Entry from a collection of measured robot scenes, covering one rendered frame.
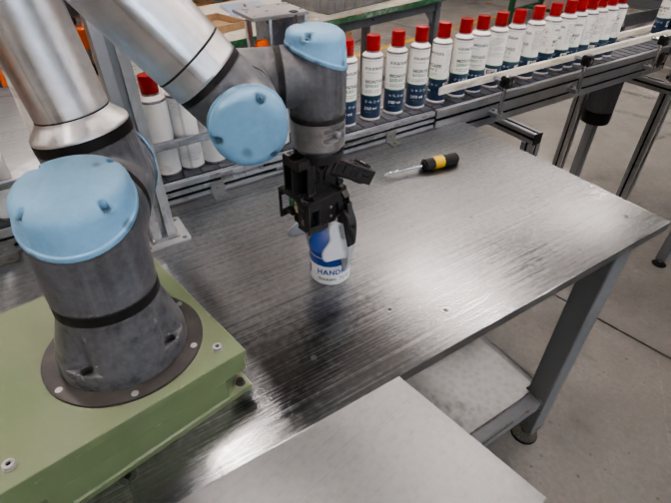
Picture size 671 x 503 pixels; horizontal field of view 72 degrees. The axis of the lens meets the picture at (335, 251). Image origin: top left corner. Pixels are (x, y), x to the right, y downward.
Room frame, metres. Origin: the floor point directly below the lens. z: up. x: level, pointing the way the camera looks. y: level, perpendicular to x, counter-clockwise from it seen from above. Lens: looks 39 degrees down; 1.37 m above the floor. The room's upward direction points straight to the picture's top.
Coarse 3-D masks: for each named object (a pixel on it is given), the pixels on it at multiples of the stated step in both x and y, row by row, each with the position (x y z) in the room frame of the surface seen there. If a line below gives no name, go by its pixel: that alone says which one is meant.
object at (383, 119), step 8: (408, 112) 1.21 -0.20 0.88; (416, 112) 1.21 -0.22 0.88; (424, 112) 1.21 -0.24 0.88; (360, 120) 1.15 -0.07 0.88; (384, 120) 1.15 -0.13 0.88; (392, 120) 1.15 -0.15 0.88; (352, 128) 1.10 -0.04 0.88; (360, 128) 1.10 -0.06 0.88; (280, 152) 0.98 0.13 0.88; (208, 168) 0.90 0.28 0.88; (216, 168) 0.90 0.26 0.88; (176, 176) 0.86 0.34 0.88; (184, 176) 0.87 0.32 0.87; (192, 176) 0.87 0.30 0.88; (0, 224) 0.69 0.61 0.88; (8, 224) 0.69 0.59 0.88
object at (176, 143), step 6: (204, 132) 0.90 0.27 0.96; (180, 138) 0.87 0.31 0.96; (186, 138) 0.87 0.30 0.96; (192, 138) 0.88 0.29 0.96; (198, 138) 0.88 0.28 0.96; (204, 138) 0.89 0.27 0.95; (156, 144) 0.85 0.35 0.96; (162, 144) 0.85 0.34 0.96; (168, 144) 0.85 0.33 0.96; (174, 144) 0.86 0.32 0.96; (180, 144) 0.86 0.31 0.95; (186, 144) 0.87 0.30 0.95; (156, 150) 0.84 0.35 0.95; (162, 150) 0.84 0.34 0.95; (6, 180) 0.71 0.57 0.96; (12, 180) 0.71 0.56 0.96; (0, 186) 0.69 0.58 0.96; (6, 186) 0.70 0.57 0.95
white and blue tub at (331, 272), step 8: (320, 232) 0.64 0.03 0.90; (328, 232) 0.64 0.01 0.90; (312, 240) 0.62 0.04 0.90; (320, 240) 0.62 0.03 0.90; (328, 240) 0.62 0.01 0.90; (312, 248) 0.60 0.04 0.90; (320, 248) 0.59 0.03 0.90; (312, 256) 0.60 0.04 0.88; (320, 256) 0.58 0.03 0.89; (312, 264) 0.60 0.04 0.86; (320, 264) 0.58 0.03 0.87; (328, 264) 0.58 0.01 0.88; (336, 264) 0.58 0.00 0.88; (312, 272) 0.60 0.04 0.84; (320, 272) 0.58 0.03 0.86; (328, 272) 0.58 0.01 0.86; (336, 272) 0.58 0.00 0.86; (344, 272) 0.59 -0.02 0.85; (320, 280) 0.58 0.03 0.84; (328, 280) 0.58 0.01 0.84; (336, 280) 0.58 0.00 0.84
